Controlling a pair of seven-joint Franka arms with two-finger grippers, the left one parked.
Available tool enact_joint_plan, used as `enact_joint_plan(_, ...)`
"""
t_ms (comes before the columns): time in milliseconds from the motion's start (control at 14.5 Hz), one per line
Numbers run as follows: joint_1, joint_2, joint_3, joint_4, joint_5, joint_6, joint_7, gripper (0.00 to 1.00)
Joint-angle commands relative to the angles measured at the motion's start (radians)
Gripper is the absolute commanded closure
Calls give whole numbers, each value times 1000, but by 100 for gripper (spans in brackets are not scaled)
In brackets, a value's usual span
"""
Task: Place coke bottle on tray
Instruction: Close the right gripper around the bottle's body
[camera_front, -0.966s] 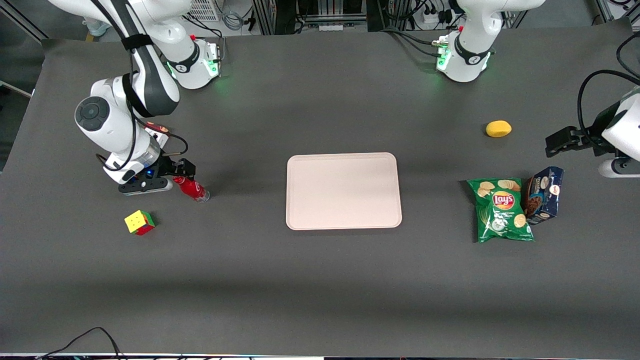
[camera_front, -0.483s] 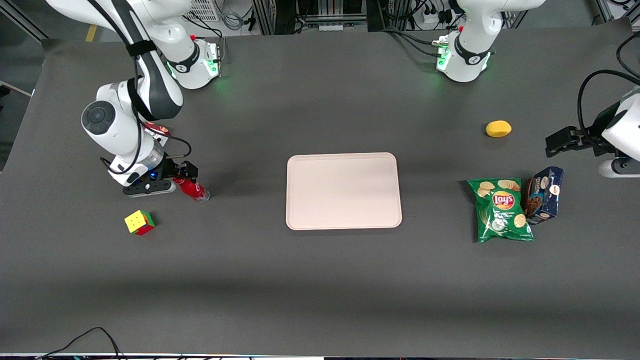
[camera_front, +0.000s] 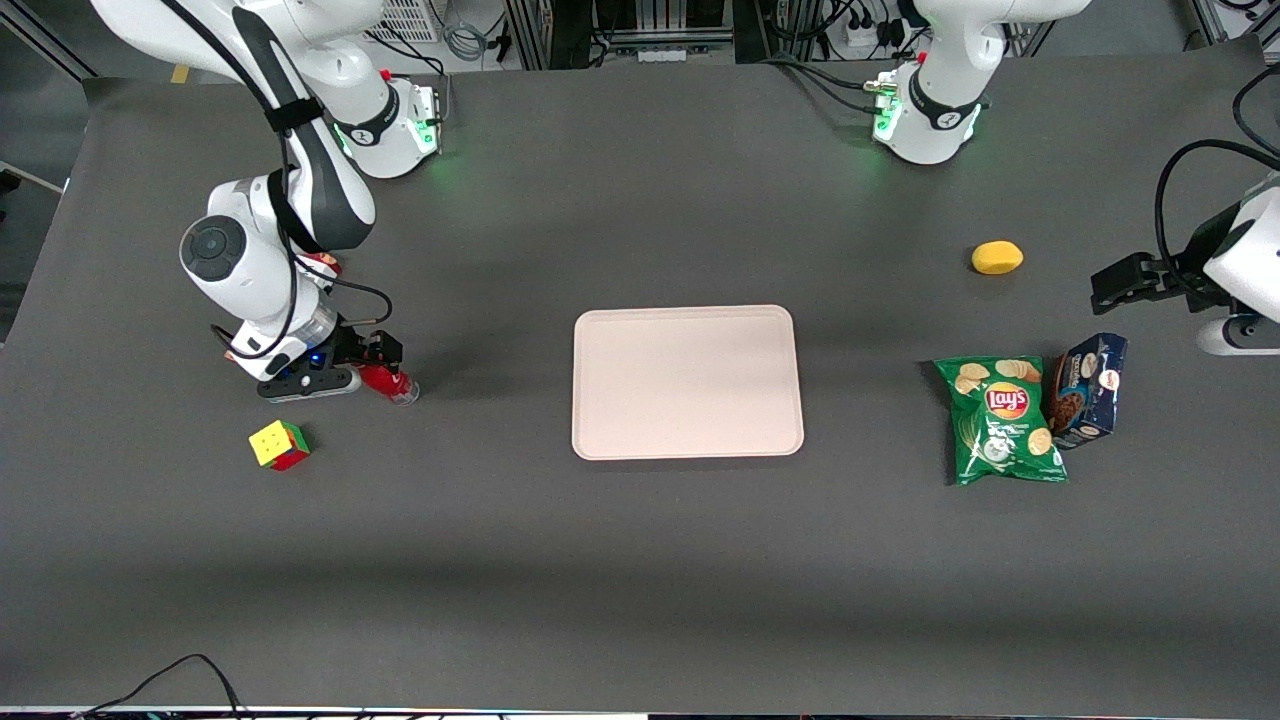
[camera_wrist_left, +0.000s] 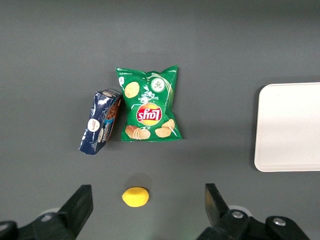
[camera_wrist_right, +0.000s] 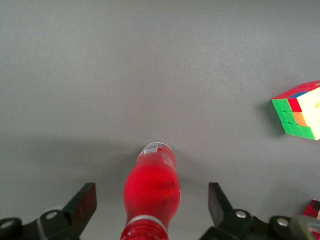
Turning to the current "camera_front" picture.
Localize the blue cookie box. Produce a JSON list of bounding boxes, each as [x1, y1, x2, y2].
[[1047, 332, 1130, 451]]

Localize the grey coiled cable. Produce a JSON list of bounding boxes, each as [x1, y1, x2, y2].
[[442, 15, 493, 63]]

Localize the aluminium frame post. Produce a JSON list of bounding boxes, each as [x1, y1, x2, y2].
[[503, 0, 553, 72]]

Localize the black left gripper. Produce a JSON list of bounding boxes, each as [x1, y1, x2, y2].
[[1090, 205, 1247, 317]]

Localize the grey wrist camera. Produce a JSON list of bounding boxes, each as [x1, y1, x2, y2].
[[257, 365, 363, 404], [1196, 314, 1280, 358]]

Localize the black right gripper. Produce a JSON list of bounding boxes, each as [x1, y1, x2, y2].
[[328, 325, 406, 375]]

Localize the thick black looped cable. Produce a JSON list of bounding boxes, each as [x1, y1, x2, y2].
[[1154, 138, 1280, 277]]

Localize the white perforated box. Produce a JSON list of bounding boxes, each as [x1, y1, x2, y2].
[[377, 0, 447, 44]]

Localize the black left base cable bundle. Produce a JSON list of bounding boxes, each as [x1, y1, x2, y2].
[[765, 52, 886, 118]]

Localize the yellow lemon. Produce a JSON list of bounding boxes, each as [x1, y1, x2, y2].
[[971, 240, 1025, 276]]

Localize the colourful puzzle cube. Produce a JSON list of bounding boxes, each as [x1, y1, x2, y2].
[[248, 419, 312, 472]]

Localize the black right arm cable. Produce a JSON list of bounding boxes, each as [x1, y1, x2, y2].
[[318, 276, 394, 327]]

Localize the white power strip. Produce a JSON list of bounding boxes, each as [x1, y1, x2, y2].
[[843, 12, 909, 53]]

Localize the green Lays chips bag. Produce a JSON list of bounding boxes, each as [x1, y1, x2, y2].
[[933, 355, 1070, 488]]

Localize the thick black curved cable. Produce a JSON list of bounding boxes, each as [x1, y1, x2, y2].
[[1231, 62, 1280, 158]]

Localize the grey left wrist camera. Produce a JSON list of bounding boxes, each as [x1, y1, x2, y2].
[[1196, 314, 1280, 358]]

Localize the pale pink plastic tray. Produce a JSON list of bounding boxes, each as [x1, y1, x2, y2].
[[571, 305, 805, 461]]

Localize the thin black table-edge cable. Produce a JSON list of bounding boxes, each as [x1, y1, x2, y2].
[[68, 653, 251, 720]]

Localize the red coke bottle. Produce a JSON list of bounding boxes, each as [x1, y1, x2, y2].
[[358, 364, 421, 407]]

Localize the red cookie box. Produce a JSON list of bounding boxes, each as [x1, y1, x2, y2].
[[225, 250, 342, 365]]

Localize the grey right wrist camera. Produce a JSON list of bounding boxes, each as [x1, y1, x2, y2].
[[257, 365, 363, 404]]

